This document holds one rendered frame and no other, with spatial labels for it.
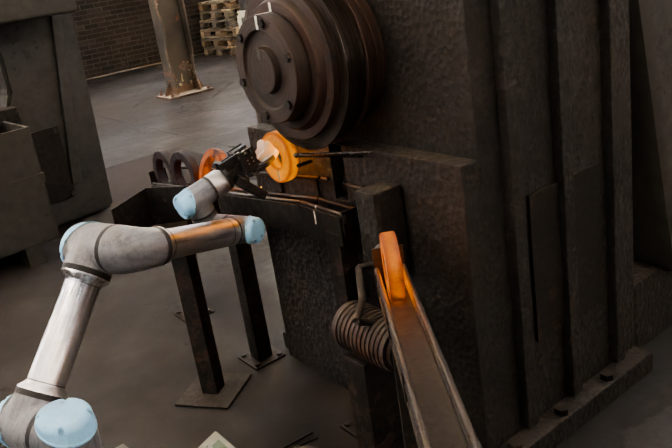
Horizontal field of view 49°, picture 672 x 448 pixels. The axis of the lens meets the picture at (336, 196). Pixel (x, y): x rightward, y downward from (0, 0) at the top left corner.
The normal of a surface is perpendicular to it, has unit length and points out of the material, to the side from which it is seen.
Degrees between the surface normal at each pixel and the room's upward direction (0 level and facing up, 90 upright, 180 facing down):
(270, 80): 90
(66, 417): 7
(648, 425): 0
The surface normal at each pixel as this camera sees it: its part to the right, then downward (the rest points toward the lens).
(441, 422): -0.14, -0.97
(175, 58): 0.61, 0.17
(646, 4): 0.28, 0.35
